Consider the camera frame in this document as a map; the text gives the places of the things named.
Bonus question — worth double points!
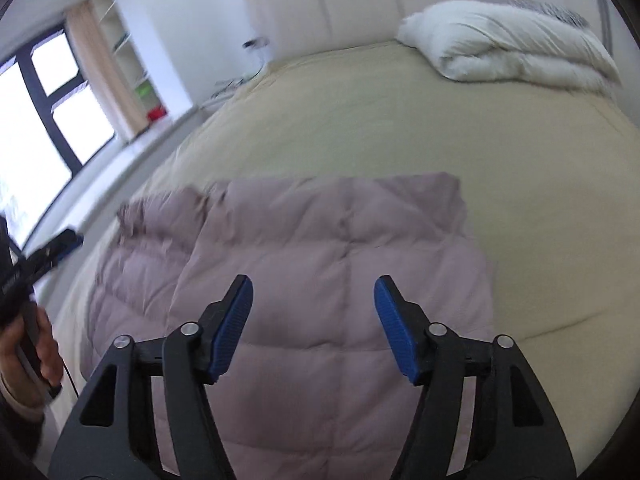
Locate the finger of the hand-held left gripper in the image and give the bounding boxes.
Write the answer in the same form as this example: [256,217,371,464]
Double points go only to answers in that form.
[22,229,85,278]

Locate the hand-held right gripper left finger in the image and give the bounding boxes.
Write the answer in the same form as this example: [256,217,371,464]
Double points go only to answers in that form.
[47,274,254,480]

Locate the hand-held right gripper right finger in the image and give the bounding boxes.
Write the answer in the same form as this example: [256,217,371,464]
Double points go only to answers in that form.
[374,274,577,480]

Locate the mauve quilted down jacket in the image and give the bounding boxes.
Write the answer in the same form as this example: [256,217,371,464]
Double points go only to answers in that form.
[80,172,498,480]

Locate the person's left forearm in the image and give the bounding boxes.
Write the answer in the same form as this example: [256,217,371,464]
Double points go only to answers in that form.
[0,375,48,467]

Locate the person's left hand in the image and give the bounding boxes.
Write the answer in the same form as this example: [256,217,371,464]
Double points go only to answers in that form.
[0,305,65,408]

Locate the white window seat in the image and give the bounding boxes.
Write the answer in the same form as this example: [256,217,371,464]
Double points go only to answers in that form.
[27,105,208,311]

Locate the black framed window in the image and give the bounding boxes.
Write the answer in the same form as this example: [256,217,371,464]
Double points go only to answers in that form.
[0,17,118,251]

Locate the beige curtain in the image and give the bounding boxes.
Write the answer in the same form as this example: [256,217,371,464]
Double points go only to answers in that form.
[65,0,151,141]

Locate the white open shelf unit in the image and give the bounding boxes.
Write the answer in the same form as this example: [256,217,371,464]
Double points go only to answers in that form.
[90,0,168,126]

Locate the bed with beige sheet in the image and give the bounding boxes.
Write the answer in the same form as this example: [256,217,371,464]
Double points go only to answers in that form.
[50,40,640,480]

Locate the folded white duvet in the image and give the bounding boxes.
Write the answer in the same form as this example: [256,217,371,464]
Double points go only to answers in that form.
[396,0,621,96]

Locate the cream padded headboard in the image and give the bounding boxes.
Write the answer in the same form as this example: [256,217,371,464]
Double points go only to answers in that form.
[243,0,531,58]

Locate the zebra print pillow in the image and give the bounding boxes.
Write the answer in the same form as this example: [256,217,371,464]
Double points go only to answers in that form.
[510,0,591,28]

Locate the thin black cable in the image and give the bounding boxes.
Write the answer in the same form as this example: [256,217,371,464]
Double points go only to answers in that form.
[47,360,81,402]

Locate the black cables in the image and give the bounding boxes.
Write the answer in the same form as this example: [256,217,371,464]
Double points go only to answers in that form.
[212,55,268,97]

